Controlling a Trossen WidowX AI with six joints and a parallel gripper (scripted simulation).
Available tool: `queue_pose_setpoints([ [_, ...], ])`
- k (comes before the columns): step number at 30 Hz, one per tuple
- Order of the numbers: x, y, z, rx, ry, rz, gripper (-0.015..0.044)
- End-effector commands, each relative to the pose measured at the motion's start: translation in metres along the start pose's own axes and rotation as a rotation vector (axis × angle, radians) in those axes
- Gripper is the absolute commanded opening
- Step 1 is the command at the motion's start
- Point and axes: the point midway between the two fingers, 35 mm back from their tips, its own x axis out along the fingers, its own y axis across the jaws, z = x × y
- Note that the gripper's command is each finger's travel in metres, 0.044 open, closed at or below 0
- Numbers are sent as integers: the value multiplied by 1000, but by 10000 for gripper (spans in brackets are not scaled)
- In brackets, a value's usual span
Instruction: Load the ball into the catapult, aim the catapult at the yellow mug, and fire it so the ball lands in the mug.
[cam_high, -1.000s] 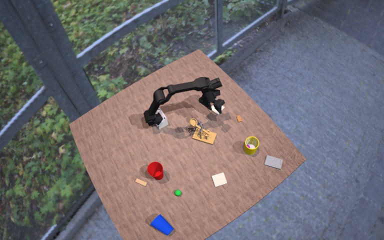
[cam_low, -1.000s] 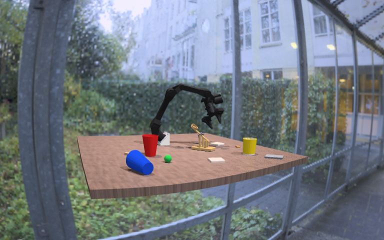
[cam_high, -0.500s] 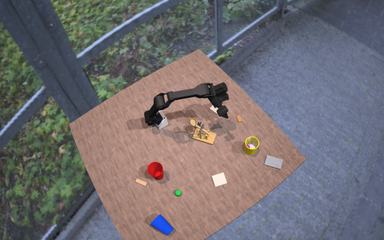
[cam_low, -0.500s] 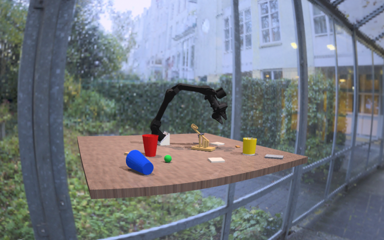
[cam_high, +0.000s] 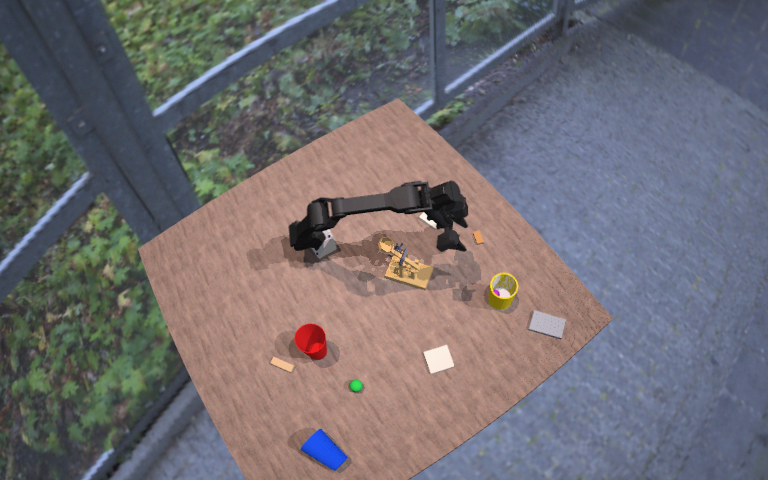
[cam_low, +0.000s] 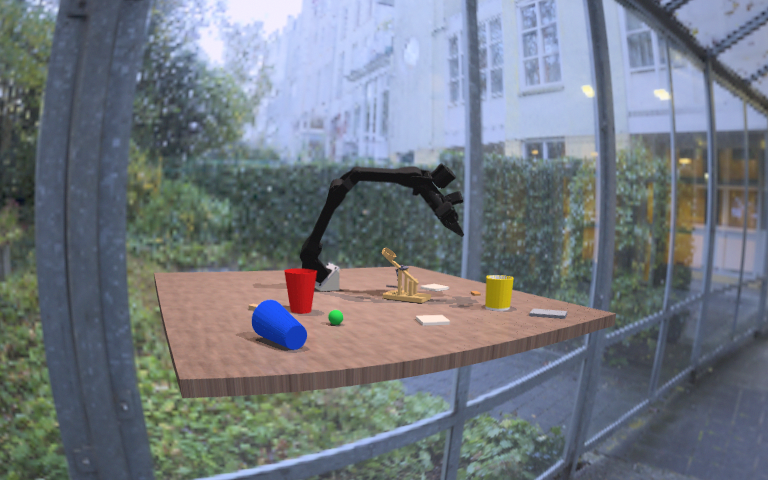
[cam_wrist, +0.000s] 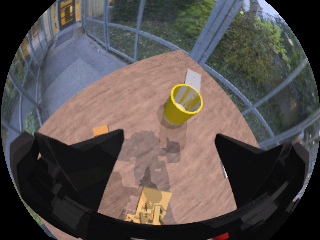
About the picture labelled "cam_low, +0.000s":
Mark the yellow mug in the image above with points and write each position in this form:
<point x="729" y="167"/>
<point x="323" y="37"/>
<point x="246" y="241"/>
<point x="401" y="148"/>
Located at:
<point x="498" y="292"/>

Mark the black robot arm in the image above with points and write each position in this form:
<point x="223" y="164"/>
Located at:
<point x="412" y="177"/>

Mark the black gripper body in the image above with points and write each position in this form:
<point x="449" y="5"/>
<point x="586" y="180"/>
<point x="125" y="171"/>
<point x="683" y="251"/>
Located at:
<point x="438" y="206"/>

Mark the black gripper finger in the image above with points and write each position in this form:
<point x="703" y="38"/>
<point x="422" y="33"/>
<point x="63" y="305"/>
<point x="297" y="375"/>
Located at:
<point x="461" y="234"/>
<point x="450" y="220"/>

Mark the blue plastic cup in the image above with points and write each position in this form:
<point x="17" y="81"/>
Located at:
<point x="271" y="321"/>

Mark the red plastic cup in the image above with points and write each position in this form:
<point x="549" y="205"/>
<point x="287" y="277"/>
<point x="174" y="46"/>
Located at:
<point x="300" y="287"/>

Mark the green ball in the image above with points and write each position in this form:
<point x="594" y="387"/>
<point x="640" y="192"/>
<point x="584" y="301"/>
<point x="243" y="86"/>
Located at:
<point x="335" y="317"/>

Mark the cream flat square tile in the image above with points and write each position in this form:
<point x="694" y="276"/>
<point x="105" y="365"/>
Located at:
<point x="433" y="320"/>
<point x="434" y="287"/>

